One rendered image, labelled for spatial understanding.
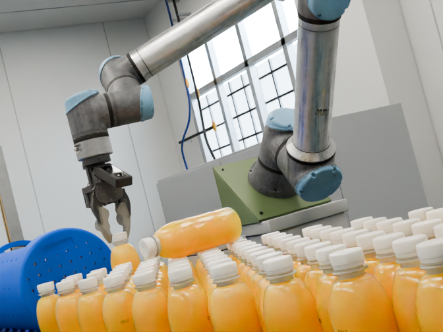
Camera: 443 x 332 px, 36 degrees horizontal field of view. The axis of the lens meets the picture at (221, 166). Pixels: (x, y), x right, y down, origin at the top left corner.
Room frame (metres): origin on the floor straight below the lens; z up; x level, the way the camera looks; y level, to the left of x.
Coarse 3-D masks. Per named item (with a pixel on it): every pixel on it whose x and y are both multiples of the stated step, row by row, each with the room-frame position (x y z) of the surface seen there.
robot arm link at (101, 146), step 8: (104, 136) 1.68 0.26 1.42; (80, 144) 1.67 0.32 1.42; (88, 144) 1.66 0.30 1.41; (96, 144) 1.67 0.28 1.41; (104, 144) 1.68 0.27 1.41; (80, 152) 1.67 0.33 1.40; (88, 152) 1.66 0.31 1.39; (96, 152) 1.66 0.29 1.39; (104, 152) 1.67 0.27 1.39; (112, 152) 1.71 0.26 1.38; (80, 160) 1.69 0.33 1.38
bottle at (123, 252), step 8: (120, 240) 1.67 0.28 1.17; (112, 248) 1.68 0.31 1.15; (120, 248) 1.66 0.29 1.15; (128, 248) 1.67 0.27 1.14; (112, 256) 1.67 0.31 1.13; (120, 256) 1.66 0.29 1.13; (128, 256) 1.66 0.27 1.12; (136, 256) 1.68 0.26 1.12; (112, 264) 1.67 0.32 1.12; (136, 264) 1.67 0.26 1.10
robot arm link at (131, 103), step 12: (120, 84) 1.74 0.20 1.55; (132, 84) 1.74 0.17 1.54; (108, 96) 1.69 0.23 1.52; (120, 96) 1.70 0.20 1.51; (132, 96) 1.70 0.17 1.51; (144, 96) 1.71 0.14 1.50; (108, 108) 1.68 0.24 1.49; (120, 108) 1.69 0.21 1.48; (132, 108) 1.70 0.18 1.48; (144, 108) 1.71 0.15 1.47; (120, 120) 1.70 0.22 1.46; (132, 120) 1.72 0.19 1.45; (144, 120) 1.74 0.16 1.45
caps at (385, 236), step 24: (432, 216) 0.98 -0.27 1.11; (240, 240) 1.40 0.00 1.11; (264, 240) 1.37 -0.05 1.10; (288, 240) 1.14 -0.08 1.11; (312, 240) 1.02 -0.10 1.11; (336, 240) 1.04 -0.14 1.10; (360, 240) 0.90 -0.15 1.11; (384, 240) 0.82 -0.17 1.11; (408, 240) 0.74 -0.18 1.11; (432, 240) 0.70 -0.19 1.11; (144, 264) 1.42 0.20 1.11; (168, 264) 1.33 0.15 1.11; (216, 264) 1.06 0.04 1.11; (264, 264) 0.89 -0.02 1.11; (288, 264) 0.88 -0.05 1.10; (336, 264) 0.78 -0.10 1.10; (360, 264) 0.78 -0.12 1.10
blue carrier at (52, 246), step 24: (24, 240) 2.20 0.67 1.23; (48, 240) 1.83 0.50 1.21; (72, 240) 1.87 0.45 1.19; (96, 240) 1.91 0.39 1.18; (0, 264) 1.97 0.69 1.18; (24, 264) 1.79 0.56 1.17; (48, 264) 1.82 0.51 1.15; (72, 264) 1.86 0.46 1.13; (96, 264) 1.90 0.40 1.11; (0, 288) 1.92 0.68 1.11; (24, 288) 1.78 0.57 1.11; (0, 312) 1.99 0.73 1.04; (24, 312) 1.81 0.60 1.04
